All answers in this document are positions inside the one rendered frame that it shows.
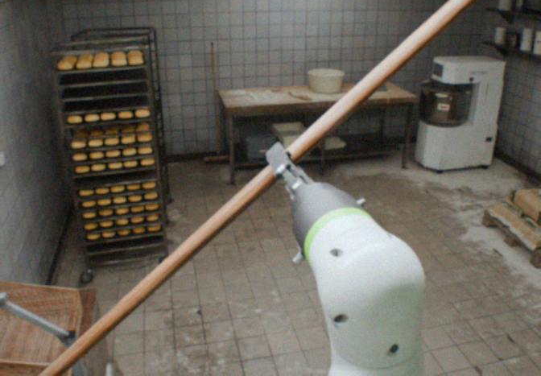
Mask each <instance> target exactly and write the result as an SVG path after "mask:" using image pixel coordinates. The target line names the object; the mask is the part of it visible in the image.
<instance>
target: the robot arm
mask: <svg viewBox="0 0 541 376"><path fill-rule="evenodd" d="M266 155H267V158H266V159H267V161H268V162H269V164H270V165H271V168H272V170H273V173H274V176H275V177H276V178H279V179H280V180H281V181H283V180H284V181H285V182H286V185H285V188H286V189H287V190H288V193H290V194H291V199H292V200H293V202H292V206H291V217H292V220H293V234H294V236H295V240H296V241H295V244H296V246H297V248H298V250H299V253H298V254H297V255H296V256H295V257H294V258H293V261H294V263H295V264H296V265H298V264H300V263H301V262H302V260H303V259H307V260H308V263H309V265H310V267H311V268H312V270H313V273H314V275H315V277H316V284H317V290H318V295H319V299H320V303H321V306H322V309H323V312H324V315H325V317H326V321H327V324H328V331H329V336H330V340H331V344H330V348H331V367H330V371H329V373H328V376H426V373H425V365H424V361H423V346H422V339H421V325H422V318H423V301H424V294H423V290H425V287H426V281H425V276H424V272H423V268H422V265H421V263H420V261H419V259H418V257H417V256H416V254H415V253H414V251H413V250H412V249H411V248H410V247H409V246H408V245H407V244H406V243H404V241H403V240H401V239H400V238H397V237H395V236H393V235H391V234H389V233H387V232H386V231H385V230H384V229H382V228H381V227H380V226H379V225H378V224H376V223H375V221H374V220H373V219H372V217H371V216H370V215H369V214H368V213H367V212H366V211H365V210H364V209H363V208H364V206H363V205H364V204H365V202H366V201H365V200H364V198H363V199H362V200H358V201H355V199H354V198H353V197H352V196H350V195H349V194H348V193H347V192H345V191H341V190H338V189H337V188H335V187H334V186H332V185H331V184H323V183H318V184H316V183H314V182H313V181H312V179H310V178H309V177H308V176H307V175H306V172H305V171H304V170H303V168H301V167H300V165H299V164H298V163H297V164H296V165H294V164H293V162H292V161H291V160H292V158H291V157H292V153H291V152H290V151H288V150H286V151H285V150H284V148H283V147H282V145H281V144H280V143H276V144H275V145H274V146H273V147H272V148H271V149H270V150H269V151H268V152H267V153H266Z"/></svg>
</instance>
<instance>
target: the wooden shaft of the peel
mask: <svg viewBox="0 0 541 376"><path fill-rule="evenodd" d="M475 1H476V0H449V1H448V2H447V3H446V4H445V5H444V6H442V7H441V8H440V9H439V10H438V11H437V12H436V13H435V14H434V15H433V16H432V17H431V18H430V19H429V20H428V21H427V22H426V23H425V24H424V25H423V26H422V27H421V28H420V29H418V31H416V32H415V33H414V34H413V35H412V36H411V37H410V38H409V39H407V40H406V41H405V42H404V43H403V44H402V45H401V46H400V47H399V48H396V49H395V50H394V51H393V52H392V53H391V54H390V55H389V56H388V57H387V58H385V59H384V61H383V62H381V63H380V64H379V65H378V66H377V67H376V68H375V69H374V70H373V71H372V72H371V73H369V74H368V75H366V76H365V78H364V79H363V80H362V81H361V82H359V83H358V84H357V85H356V86H355V87H354V88H353V89H352V90H351V91H349V92H348V93H347V94H345V95H344V96H343V98H342V99H341V100H339V101H338V102H337V103H336V104H335V105H334V106H333V107H332V108H331V109H329V110H328V111H327V112H326V113H325V115H324V116H323V117H322V118H320V119H319V120H318V121H317V122H315V123H314V124H313V125H312V126H310V127H309V129H308V130H307V131H306V132H305V133H304V134H302V135H300V136H299V137H298V138H297V139H296V140H295V142H294V143H293V144H292V145H290V146H289V147H288V148H287V149H286V150H288V151H290V152H291V153H292V157H291V158H292V160H291V161H292V162H293V164H294V165H296V164H297V163H298V162H299V161H300V160H301V159H303V158H304V157H305V156H306V155H307V154H308V153H309V152H310V151H311V150H312V149H313V148H314V147H316V146H318V145H319V144H320V143H321V142H322V140H323V139H324V138H325V137H327V136H328V135H329V134H331V133H332V132H333V131H334V130H335V129H336V128H337V127H338V126H339V125H340V124H341V123H342V122H343V121H345V120H346V119H347V118H348V117H349V116H350V115H351V114H353V113H354V112H355V110H356V109H357V108H358V107H359V106H360V105H363V104H364V103H365V102H366V101H367V100H368V99H369V98H370V97H372V96H373V95H374V94H375V92H376V91H377V90H378V89H380V88H381V87H382V86H383V85H384V84H385V83H386V82H387V81H389V80H390V79H391V78H392V77H393V76H394V75H395V74H396V73H398V72H399V71H400V70H401V69H402V68H403V67H404V66H405V64H407V63H408V62H409V61H410V60H411V59H412V58H413V57H415V56H416V55H417V54H418V53H419V52H420V51H421V50H422V49H424V48H425V47H426V46H427V45H428V44H429V43H430V42H431V41H432V40H433V39H434V38H435V37H436V36H437V35H438V34H440V33H441V32H442V31H443V30H444V29H445V28H446V27H447V26H449V25H450V24H451V23H452V22H454V21H455V20H456V19H458V18H459V17H460V16H461V15H462V13H463V12H464V11H466V10H467V9H468V8H469V7H470V6H471V5H472V4H474V3H475ZM286 150H285V151H286ZM278 181H279V178H276V177H275V176H274V173H273V170H272V168H271V165H270V164H269V165H268V166H267V168H266V169H265V170H263V171H261V172H260V173H259V174H258V175H257V176H256V177H255V178H254V180H251V181H250V182H249V183H248V184H247V185H246V186H245V187H244V188H243V189H242V190H241V191H240V192H238V194H237V195H236V196H235V197H234V198H232V199H231V200H230V201H229V202H228V203H227V204H226V205H225V206H224V207H223V208H221V209H220V210H219V211H218V212H217V213H216V214H215V215H214V216H212V217H210V218H209V220H208V221H207V222H206V223H205V224H204V225H202V226H201V227H200V228H199V229H198V230H197V231H196V232H195V233H193V234H192V236H191V237H190V238H189V239H188V240H187V241H186V242H185V243H183V244H182V245H181V246H180V247H178V248H177V249H176V250H175V251H173V253H172V254H171V255H170V256H169V257H168V258H167V259H166V260H164V261H163V262H162V263H161V264H160V265H159V266H158V267H157V268H156V269H154V270H153V271H152V272H151V273H150V274H149V275H148V276H147V277H146V278H145V279H144V280H143V281H142V282H141V283H140V284H139V285H138V286H137V287H135V288H134V289H133V290H132V291H131V292H130V293H129V294H128V295H126V296H125V297H124V298H123V299H122V300H121V301H120V302H119V303H118V304H116V305H115V306H114V307H113V308H112V309H111V310H110V311H109V312H107V313H106V314H105V315H104V316H103V317H102V318H101V319H100V320H99V321H98V322H97V323H96V324H95V325H94V326H93V327H92V328H90V329H89V330H88V331H87V332H85V334H84V335H83V336H82V337H80V338H79V339H78V340H77V341H76V342H75V343H74V344H73V345H71V346H70V347H69V348H68V349H67V350H66V352H65V353H62V354H61V355H60V356H59V357H58V358H57V359H56V360H55V361H54V362H53V363H52V364H51V365H50V366H49V367H48V368H46V369H45V370H44V371H43V373H42V374H41V375H40V376H62V375H64V374H65V373H66V372H67V370H68V369H70V368H72V367H73V366H74V365H75V364H76V363H77V362H78V361H79V360H80V359H82V358H83V356H84V355H85V354H87V353H88V352H89V351H90V350H91V349H92V348H93V347H94V346H95V345H97V344H98V343H99V342H100V341H101V340H102V339H103V338H105V337H106V336H107V335H108V334H109V333H110V332H111V331H112V330H114V328H115V327H116V326H117V325H119V324H121V323H122V322H123V321H124V320H125V319H126V318H127V317H128V316H129V315H130V314H131V313H132V312H133V311H134V310H135V309H136V308H139V307H140V306H141V305H142V304H143V303H144V302H145V301H146V300H148V298H149V297H150V296H151V295H152V294H153V293H154V292H155V291H157V290H158V289H159V288H160V287H161V286H162V285H163V284H165V283H166V282H167V281H168V280H169V279H170V278H171V277H172V276H174V275H175V274H176V273H177V272H178V271H179V270H180V269H182V268H183V266H184V265H185V264H186V263H187V262H188V261H189V260H191V259H192V258H194V257H195V256H196V255H197V254H198V253H199V252H201V251H202V250H203V249H204V247H205V246H206V245H207V244H209V243H210V242H211V241H212V240H213V239H214V238H215V237H216V236H218V235H219V234H220V233H221V231H222V230H223V229H225V228H227V227H228V226H229V225H230V224H231V223H232V222H233V221H234V220H236V219H237V217H239V216H240V215H241V214H242V213H243V212H245V211H246V210H247V209H248V208H249V207H250V206H251V205H252V204H253V203H254V202H255V201H256V200H257V199H258V198H259V197H260V196H261V195H263V194H265V193H266V191H267V190H268V189H269V188H270V187H272V186H273V185H274V184H275V183H276V182H278Z"/></svg>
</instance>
